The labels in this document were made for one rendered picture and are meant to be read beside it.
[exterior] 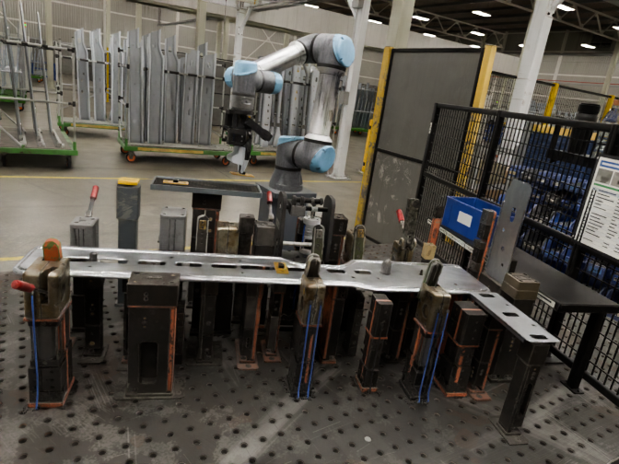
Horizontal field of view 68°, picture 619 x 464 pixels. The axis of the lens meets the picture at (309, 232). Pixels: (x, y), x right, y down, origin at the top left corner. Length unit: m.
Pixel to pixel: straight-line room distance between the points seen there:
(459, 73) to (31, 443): 3.60
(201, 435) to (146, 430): 0.13
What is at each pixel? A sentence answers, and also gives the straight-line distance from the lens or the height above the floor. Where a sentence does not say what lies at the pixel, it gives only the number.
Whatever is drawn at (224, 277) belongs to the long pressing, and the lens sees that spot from 1.32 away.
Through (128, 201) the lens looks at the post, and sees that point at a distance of 1.66.
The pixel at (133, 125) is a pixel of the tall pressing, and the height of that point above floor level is 0.58.
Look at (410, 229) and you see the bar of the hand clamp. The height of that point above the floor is 1.11.
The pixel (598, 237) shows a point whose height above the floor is 1.20.
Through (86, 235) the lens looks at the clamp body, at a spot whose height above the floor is 1.03.
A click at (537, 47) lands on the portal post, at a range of 6.12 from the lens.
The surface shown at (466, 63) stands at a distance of 3.99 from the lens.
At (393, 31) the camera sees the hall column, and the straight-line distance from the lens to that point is 9.51.
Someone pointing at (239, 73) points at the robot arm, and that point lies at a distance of 1.57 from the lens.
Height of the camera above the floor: 1.53
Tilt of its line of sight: 17 degrees down
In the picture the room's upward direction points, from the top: 8 degrees clockwise
